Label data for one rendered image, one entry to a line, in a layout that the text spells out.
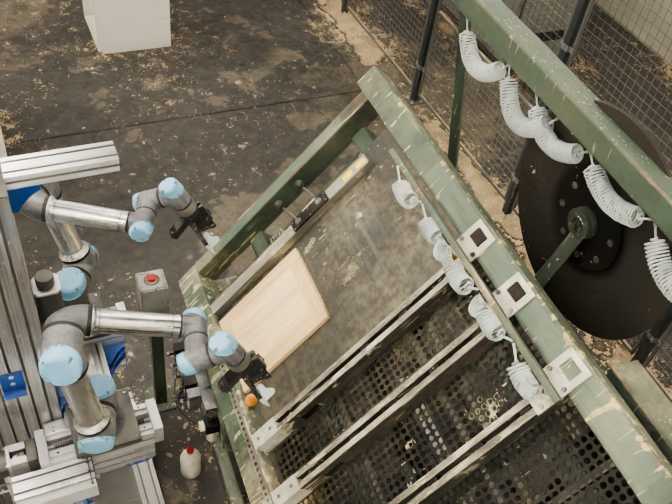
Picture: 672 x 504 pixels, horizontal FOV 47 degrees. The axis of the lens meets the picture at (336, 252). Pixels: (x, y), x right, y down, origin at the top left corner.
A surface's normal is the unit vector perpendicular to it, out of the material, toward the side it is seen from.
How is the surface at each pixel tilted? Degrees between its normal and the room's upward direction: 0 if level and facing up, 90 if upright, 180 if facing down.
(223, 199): 0
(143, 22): 90
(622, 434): 50
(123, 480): 0
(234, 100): 0
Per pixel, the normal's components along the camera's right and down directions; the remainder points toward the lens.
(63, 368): 0.18, 0.62
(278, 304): -0.63, -0.31
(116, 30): 0.40, 0.69
